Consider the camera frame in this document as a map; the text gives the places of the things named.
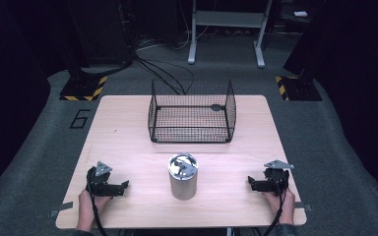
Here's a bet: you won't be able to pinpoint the person's left hand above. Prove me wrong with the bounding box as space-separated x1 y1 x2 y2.
77 189 112 227

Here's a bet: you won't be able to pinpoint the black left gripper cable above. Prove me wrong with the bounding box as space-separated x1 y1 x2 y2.
86 176 110 236

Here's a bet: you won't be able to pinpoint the white metal stand frame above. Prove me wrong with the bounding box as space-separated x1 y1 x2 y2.
187 0 274 70

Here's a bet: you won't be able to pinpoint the grey tape strip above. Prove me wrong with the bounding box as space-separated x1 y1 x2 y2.
293 201 313 212
49 201 75 218

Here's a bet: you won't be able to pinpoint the black base with hazard stripes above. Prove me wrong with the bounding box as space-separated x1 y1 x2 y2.
59 74 109 102
274 75 324 102

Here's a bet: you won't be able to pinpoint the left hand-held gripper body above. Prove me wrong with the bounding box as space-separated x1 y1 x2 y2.
85 160 120 198

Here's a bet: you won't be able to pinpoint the dark equipment cabinet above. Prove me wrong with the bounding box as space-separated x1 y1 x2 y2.
63 0 135 68

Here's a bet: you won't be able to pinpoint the silver metal canister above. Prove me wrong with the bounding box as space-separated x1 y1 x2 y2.
167 152 200 202

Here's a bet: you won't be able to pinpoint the black floor cables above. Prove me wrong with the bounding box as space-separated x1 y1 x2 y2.
133 53 195 96

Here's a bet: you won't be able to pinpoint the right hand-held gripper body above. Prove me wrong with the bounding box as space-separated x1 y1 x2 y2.
260 158 295 198

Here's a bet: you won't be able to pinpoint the person's right hand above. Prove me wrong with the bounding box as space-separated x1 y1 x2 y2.
263 187 297 226

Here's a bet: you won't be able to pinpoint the black wire mesh basket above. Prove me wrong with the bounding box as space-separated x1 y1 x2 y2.
147 79 238 145

